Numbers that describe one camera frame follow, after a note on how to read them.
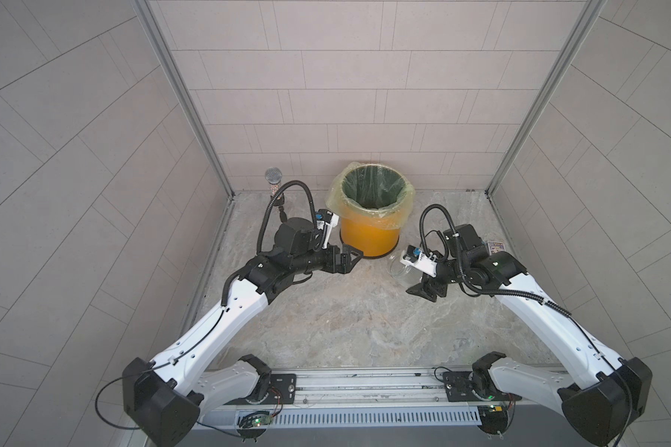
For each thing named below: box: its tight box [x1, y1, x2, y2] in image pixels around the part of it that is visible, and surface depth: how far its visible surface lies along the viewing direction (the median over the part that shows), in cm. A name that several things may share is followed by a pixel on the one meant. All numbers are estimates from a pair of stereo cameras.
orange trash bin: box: [326, 162, 415, 258], surface depth 90 cm
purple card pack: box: [486, 241, 507, 256], surface depth 101 cm
